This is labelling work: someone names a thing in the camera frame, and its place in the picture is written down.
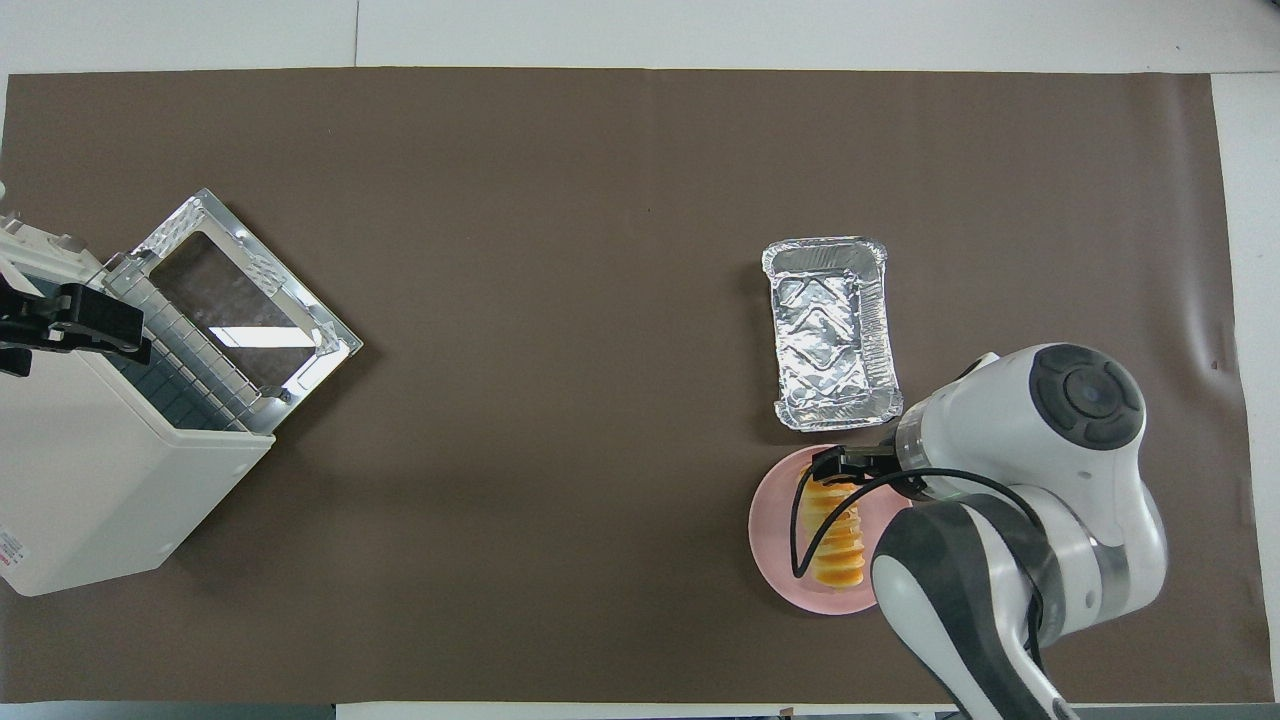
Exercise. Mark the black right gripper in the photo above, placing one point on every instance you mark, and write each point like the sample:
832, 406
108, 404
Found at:
880, 468

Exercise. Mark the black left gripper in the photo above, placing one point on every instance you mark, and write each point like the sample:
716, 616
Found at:
25, 320

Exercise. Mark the golden twisted bread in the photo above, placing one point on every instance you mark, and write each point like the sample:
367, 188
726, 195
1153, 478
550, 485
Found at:
845, 550

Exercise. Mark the aluminium foil baking tray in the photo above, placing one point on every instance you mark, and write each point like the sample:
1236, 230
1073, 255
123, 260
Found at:
830, 330

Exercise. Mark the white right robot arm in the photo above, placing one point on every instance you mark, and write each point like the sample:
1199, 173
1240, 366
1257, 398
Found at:
1060, 480

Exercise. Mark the chrome glass oven door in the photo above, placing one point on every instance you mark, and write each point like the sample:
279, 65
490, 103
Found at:
240, 300

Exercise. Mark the white toaster oven body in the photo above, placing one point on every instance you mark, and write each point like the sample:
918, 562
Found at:
90, 480

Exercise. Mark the red white oven sticker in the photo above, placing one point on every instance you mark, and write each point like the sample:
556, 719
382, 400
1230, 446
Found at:
6, 555

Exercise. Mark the pink round plate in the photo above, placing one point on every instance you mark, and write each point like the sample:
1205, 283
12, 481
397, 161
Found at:
775, 530

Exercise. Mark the brown paper table mat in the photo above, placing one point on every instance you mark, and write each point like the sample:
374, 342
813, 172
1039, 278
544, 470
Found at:
600, 400

